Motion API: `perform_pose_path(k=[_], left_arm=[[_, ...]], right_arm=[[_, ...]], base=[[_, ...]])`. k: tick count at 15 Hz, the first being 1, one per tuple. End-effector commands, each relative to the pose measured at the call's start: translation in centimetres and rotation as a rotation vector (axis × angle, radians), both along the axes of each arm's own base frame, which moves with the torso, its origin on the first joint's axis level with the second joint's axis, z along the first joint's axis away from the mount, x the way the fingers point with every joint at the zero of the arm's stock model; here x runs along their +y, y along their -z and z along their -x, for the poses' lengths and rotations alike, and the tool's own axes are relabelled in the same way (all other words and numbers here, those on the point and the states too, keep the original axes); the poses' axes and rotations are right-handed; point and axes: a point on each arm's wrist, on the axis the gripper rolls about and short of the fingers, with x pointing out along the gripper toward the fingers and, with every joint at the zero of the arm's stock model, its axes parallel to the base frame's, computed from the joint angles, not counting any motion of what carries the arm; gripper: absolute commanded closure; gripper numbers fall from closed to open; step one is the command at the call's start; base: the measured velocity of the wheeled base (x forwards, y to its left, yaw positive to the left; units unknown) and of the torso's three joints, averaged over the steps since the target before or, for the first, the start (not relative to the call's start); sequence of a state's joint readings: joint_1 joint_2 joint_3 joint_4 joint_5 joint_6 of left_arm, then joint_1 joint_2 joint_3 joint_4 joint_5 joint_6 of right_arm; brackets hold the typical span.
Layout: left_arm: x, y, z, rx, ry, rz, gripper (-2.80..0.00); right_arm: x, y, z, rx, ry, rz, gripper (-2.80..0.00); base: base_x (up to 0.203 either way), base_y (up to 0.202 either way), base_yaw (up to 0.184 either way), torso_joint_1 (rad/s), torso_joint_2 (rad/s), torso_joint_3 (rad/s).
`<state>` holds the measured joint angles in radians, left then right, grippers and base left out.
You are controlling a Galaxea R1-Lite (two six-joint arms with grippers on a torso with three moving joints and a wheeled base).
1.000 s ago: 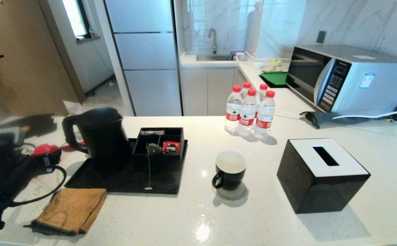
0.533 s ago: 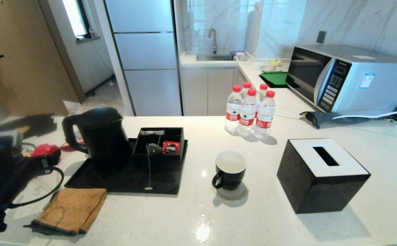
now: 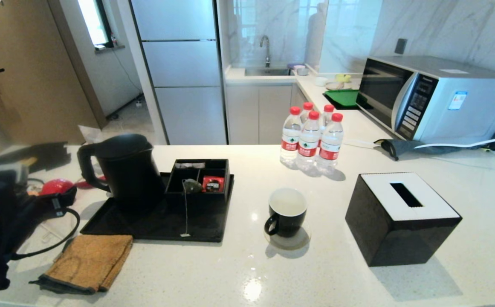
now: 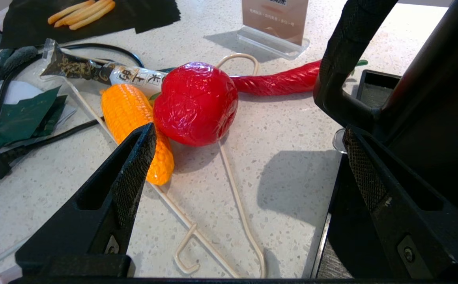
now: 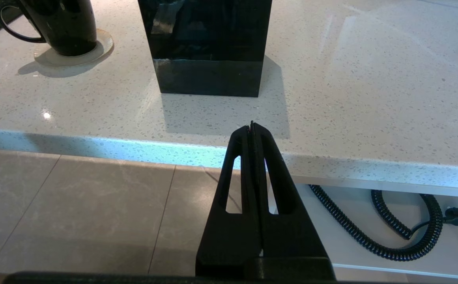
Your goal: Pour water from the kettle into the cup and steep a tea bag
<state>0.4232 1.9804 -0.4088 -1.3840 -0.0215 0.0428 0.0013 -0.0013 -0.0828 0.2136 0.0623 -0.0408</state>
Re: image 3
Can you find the silver refrigerator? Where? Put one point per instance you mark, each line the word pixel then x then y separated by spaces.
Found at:
pixel 183 64

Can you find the steel sink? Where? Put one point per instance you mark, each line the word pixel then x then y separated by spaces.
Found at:
pixel 268 71

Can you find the black compartment box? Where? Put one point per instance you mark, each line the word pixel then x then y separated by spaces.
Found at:
pixel 196 197

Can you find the window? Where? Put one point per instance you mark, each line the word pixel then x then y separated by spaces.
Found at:
pixel 94 21

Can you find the yellow cup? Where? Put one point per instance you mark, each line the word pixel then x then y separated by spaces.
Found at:
pixel 343 77

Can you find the dark grey cloth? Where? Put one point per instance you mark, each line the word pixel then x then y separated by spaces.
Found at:
pixel 400 147

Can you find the black wall socket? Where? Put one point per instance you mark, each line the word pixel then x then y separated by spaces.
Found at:
pixel 400 46

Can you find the red-capped water bottle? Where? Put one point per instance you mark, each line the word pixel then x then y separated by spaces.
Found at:
pixel 308 147
pixel 308 106
pixel 329 151
pixel 290 145
pixel 328 108

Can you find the black electric kettle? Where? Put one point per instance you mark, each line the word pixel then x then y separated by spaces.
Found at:
pixel 131 175

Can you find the small white cup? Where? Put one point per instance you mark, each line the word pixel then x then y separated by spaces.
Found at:
pixel 320 80

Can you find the black serving tray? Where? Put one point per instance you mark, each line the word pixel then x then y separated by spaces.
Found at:
pixel 162 224

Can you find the small grey bowl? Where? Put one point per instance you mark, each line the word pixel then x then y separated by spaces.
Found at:
pixel 302 71

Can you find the brown wooden door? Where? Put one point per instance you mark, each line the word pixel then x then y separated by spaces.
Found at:
pixel 30 64

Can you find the black flat case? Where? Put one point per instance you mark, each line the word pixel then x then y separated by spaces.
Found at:
pixel 47 153

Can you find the black tissue box white lid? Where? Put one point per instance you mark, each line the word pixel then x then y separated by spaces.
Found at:
pixel 400 238

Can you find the clear sign card stand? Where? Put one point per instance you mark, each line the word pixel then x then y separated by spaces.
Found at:
pixel 89 133

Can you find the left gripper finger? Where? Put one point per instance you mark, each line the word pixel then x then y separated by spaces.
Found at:
pixel 65 205
pixel 66 197

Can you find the chrome faucet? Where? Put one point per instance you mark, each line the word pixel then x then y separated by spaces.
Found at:
pixel 268 53

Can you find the round clear coaster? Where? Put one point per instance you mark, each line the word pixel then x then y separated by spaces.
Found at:
pixel 292 244

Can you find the red sachet packet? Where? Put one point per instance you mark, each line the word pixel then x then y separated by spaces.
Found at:
pixel 213 184

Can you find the red ball toy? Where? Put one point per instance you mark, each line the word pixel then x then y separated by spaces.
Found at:
pixel 55 186

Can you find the silver microwave oven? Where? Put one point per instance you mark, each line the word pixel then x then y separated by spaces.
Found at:
pixel 464 113

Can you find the white sachet packet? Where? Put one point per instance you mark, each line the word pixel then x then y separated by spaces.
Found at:
pixel 189 165

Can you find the black mug white inside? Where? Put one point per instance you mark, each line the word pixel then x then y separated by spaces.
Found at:
pixel 288 224

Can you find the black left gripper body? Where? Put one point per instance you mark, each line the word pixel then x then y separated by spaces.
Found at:
pixel 36 204

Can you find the orange-brown folded cloth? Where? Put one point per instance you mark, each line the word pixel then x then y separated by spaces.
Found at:
pixel 89 260

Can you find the white kitchen cabinet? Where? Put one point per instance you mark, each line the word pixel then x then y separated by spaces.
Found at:
pixel 251 115

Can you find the small beige plate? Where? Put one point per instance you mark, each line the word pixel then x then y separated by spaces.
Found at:
pixel 334 85

